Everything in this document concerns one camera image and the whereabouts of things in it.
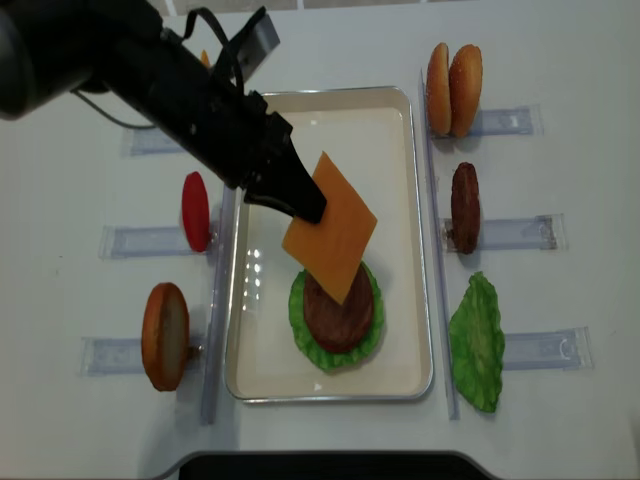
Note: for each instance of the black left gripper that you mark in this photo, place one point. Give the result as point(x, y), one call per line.
point(245, 146)

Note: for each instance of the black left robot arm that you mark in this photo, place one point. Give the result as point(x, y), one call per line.
point(190, 85)

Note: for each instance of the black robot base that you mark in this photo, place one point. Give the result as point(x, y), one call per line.
point(331, 465)

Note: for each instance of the red tomato slice on rack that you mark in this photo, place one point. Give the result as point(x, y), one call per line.
point(195, 212)

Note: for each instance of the meat patty on tray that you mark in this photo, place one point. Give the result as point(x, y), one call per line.
point(338, 328)

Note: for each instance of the meat patty on rack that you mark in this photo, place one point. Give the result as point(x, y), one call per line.
point(465, 208)

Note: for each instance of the green lettuce leaf on tray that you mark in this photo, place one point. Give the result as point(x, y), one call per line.
point(322, 359)

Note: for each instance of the green lettuce leaf on rack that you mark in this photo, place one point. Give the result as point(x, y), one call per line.
point(477, 345)

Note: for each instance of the white metal tray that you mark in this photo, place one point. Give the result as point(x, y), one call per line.
point(368, 134)

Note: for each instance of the sesame bun top outer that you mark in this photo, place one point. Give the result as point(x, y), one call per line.
point(437, 91)

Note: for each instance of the sesame bun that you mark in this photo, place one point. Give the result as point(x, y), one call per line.
point(437, 91)
point(465, 85)

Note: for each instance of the bun bottom slice on rack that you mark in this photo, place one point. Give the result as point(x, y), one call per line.
point(165, 337)

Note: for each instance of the sesame bun top inner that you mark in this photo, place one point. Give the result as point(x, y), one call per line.
point(465, 85)

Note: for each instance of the clear acrylic left rack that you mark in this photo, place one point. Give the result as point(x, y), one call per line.
point(103, 356)

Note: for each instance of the clear acrylic rack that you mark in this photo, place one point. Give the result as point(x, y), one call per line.
point(566, 349)
point(103, 356)

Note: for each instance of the clear acrylic right rack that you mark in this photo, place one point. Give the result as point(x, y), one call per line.
point(566, 349)

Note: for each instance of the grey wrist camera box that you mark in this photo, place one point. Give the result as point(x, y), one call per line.
point(260, 39)

